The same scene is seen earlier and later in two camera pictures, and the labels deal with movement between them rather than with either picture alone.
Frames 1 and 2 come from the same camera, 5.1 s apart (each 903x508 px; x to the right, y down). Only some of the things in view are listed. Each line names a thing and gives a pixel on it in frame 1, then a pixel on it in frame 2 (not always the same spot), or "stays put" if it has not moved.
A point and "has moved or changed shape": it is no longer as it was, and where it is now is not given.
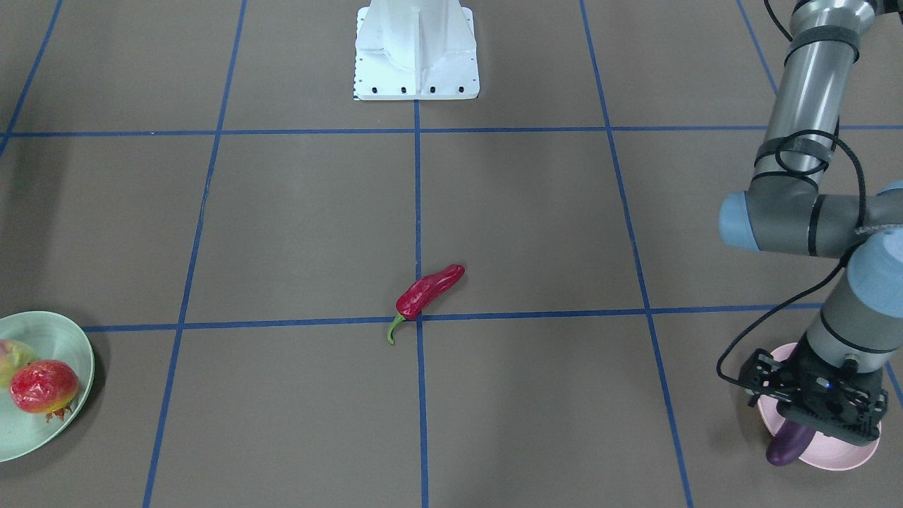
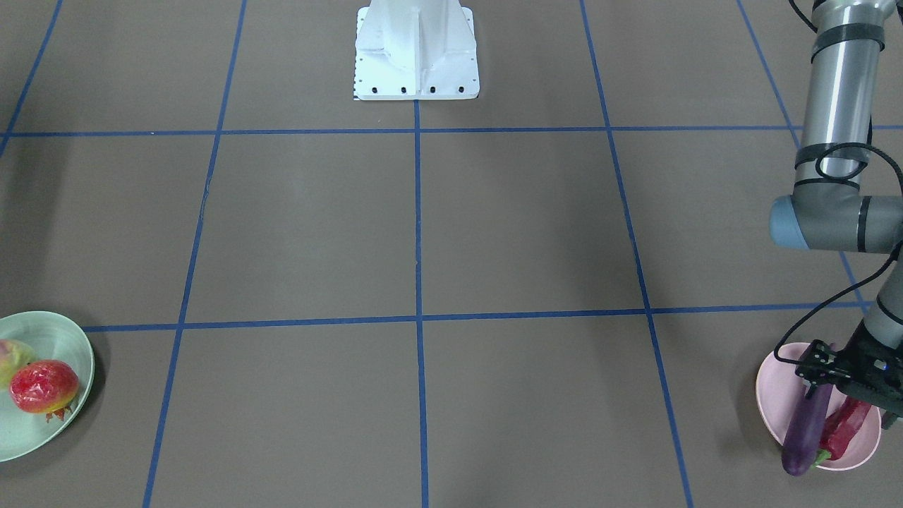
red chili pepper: (422, 292) has moved or changed shape
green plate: (24, 432) stays put
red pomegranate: (45, 386) stays put
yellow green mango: (13, 355) stays put
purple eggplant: (791, 440) has moved or changed shape
